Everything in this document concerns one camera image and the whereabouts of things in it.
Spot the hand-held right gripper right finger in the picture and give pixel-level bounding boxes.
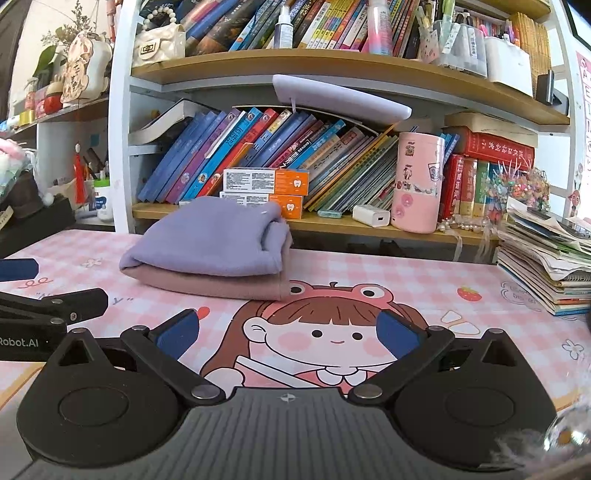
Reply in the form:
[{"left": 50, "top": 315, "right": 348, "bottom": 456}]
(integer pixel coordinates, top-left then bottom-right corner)
[{"left": 347, "top": 309, "right": 529, "bottom": 408}]

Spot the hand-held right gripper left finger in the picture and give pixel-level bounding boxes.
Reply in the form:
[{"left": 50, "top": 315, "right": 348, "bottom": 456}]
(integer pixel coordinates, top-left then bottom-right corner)
[{"left": 46, "top": 309, "right": 227, "bottom": 408}]

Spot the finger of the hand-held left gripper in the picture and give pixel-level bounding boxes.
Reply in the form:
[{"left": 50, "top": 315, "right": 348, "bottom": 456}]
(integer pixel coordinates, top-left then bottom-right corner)
[
  {"left": 0, "top": 288, "right": 109, "bottom": 330},
  {"left": 0, "top": 258, "right": 38, "bottom": 281}
]

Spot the pink-brown sweater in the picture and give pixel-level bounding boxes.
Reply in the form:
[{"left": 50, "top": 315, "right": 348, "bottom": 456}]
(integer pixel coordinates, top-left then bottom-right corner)
[{"left": 121, "top": 265, "right": 291, "bottom": 301}]

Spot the purple sweater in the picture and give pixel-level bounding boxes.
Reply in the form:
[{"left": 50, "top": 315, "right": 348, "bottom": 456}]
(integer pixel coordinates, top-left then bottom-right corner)
[{"left": 119, "top": 196, "right": 294, "bottom": 278}]

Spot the black box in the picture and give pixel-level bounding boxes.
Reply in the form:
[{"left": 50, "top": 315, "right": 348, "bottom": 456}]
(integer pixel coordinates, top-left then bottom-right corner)
[{"left": 0, "top": 198, "right": 77, "bottom": 259}]

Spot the red tassel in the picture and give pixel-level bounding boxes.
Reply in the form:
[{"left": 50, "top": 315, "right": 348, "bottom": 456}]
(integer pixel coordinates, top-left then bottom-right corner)
[{"left": 74, "top": 143, "right": 88, "bottom": 204}]

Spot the white lotion bottle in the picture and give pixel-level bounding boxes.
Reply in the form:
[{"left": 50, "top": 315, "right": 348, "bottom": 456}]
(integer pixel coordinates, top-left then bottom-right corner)
[{"left": 93, "top": 179, "right": 115, "bottom": 221}]

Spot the white charger plug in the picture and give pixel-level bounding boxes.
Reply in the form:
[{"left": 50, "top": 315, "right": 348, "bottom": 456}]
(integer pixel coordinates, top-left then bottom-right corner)
[{"left": 352, "top": 204, "right": 391, "bottom": 228}]

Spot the white side shelf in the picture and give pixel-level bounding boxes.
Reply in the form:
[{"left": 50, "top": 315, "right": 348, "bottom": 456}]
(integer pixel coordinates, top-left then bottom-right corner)
[{"left": 9, "top": 95, "right": 114, "bottom": 232}]

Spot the pink sticker tumbler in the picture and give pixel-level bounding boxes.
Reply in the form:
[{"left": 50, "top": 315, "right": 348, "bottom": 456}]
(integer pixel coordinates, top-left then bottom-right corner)
[{"left": 392, "top": 132, "right": 446, "bottom": 234}]

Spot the red standing dictionary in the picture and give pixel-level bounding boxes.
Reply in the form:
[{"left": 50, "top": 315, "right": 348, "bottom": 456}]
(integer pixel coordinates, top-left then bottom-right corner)
[
  {"left": 459, "top": 157, "right": 478, "bottom": 217},
  {"left": 438, "top": 154, "right": 465, "bottom": 222}
]

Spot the stack of books and papers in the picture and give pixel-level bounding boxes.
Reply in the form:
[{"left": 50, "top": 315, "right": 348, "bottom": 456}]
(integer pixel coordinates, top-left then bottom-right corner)
[{"left": 496, "top": 196, "right": 591, "bottom": 317}]

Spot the red wooden doll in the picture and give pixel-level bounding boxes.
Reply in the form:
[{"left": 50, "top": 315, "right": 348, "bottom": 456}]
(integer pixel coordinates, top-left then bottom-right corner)
[{"left": 44, "top": 80, "right": 64, "bottom": 114}]

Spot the colourful bead ornament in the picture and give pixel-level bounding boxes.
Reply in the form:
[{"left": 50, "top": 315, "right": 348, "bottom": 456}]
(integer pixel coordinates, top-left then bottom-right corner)
[{"left": 485, "top": 166, "right": 550, "bottom": 222}]

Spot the row of leaning picture books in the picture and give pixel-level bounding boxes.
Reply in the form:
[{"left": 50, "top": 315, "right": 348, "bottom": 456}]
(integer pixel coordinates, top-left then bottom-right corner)
[{"left": 137, "top": 107, "right": 462, "bottom": 215}]

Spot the fluffy crystal ball charm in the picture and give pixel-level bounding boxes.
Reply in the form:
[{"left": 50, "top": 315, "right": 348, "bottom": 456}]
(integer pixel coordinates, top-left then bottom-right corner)
[{"left": 494, "top": 401, "right": 591, "bottom": 472}]

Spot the thick red dictionary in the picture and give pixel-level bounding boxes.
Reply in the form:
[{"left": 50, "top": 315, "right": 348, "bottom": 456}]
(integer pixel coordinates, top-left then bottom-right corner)
[{"left": 455, "top": 126, "right": 536, "bottom": 169}]

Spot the dark smartphone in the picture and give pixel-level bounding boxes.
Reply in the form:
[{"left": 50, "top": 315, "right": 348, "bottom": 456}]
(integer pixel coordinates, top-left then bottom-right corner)
[{"left": 558, "top": 216, "right": 591, "bottom": 238}]

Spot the cartoon wooden plaque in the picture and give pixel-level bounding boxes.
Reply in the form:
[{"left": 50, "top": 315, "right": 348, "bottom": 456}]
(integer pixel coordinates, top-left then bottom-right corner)
[{"left": 60, "top": 34, "right": 114, "bottom": 103}]

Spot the old beige book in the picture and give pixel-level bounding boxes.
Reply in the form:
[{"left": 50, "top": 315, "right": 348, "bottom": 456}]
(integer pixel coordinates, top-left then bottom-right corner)
[{"left": 444, "top": 112, "right": 539, "bottom": 148}]

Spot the white desk lamp bar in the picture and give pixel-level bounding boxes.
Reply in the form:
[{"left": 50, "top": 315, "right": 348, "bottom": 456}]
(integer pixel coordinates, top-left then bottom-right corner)
[{"left": 271, "top": 74, "right": 413, "bottom": 124}]

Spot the dried flower bunch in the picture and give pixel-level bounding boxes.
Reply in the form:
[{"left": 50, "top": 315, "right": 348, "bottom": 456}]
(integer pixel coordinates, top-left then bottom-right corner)
[{"left": 39, "top": 0, "right": 98, "bottom": 51}]

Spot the white quilted handbag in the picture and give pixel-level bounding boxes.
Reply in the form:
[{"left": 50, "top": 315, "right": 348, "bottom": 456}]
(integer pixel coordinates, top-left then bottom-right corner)
[{"left": 131, "top": 23, "right": 186, "bottom": 68}]

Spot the white wooden bookshelf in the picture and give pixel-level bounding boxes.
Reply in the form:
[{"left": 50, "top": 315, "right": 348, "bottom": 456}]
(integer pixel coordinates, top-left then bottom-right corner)
[{"left": 107, "top": 0, "right": 583, "bottom": 259}]

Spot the black desk device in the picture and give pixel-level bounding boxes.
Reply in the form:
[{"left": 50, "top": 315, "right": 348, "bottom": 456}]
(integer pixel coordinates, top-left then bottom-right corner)
[{"left": 536, "top": 69, "right": 571, "bottom": 116}]

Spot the white storage box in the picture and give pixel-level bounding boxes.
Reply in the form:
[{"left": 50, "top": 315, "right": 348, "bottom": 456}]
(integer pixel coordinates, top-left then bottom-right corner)
[{"left": 484, "top": 36, "right": 534, "bottom": 97}]

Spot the clear marker holder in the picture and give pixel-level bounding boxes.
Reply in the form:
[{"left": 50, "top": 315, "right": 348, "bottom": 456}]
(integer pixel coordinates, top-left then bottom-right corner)
[{"left": 434, "top": 9, "right": 488, "bottom": 78}]

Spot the pink gradient bottle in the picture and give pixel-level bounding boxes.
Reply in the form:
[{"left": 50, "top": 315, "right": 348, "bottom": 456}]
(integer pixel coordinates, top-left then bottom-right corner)
[{"left": 361, "top": 0, "right": 394, "bottom": 56}]

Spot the row of yellow books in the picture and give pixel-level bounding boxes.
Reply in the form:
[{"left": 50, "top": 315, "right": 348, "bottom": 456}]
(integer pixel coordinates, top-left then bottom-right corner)
[{"left": 510, "top": 11, "right": 552, "bottom": 90}]

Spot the row of colourful paperback books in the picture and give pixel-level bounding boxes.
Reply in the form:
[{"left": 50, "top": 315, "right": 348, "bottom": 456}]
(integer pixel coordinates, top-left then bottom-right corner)
[{"left": 178, "top": 0, "right": 421, "bottom": 58}]

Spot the white spray bottle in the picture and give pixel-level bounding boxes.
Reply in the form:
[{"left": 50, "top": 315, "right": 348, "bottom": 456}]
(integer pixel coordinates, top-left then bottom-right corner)
[{"left": 273, "top": 4, "right": 296, "bottom": 49}]

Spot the black framed picture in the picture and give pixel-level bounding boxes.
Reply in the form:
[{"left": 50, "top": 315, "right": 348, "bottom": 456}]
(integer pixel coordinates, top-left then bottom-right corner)
[{"left": 561, "top": 0, "right": 591, "bottom": 40}]

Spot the pearl string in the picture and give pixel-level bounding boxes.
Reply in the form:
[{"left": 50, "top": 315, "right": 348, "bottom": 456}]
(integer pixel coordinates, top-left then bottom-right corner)
[{"left": 436, "top": 215, "right": 492, "bottom": 234}]

